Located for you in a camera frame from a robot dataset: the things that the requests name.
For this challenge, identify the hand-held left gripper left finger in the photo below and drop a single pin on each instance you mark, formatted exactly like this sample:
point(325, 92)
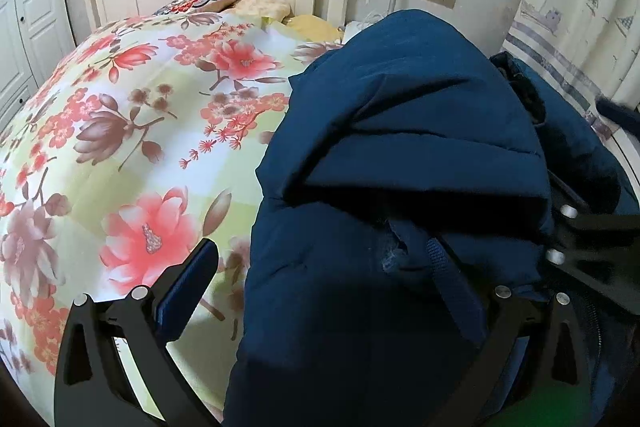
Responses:
point(182, 292)

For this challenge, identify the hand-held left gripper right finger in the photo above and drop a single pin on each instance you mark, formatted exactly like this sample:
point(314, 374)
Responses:
point(452, 277)

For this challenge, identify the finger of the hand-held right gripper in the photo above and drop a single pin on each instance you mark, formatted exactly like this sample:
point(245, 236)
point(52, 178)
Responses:
point(600, 247)

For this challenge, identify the dark blue puffer jacket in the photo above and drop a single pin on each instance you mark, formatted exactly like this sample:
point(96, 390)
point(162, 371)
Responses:
point(400, 117)

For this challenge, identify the floral bedspread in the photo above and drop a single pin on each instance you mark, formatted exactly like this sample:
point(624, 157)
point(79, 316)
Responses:
point(150, 132)

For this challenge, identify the printed striped curtain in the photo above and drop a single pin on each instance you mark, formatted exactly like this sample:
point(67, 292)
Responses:
point(575, 7)

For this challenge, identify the yellow cloth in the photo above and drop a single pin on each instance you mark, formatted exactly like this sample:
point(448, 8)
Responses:
point(315, 29)

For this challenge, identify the yellow pillow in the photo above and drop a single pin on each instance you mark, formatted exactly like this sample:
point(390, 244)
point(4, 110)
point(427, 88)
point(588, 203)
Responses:
point(262, 4)

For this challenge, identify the white wardrobe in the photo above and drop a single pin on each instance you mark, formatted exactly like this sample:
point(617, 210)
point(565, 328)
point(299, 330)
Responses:
point(30, 22)

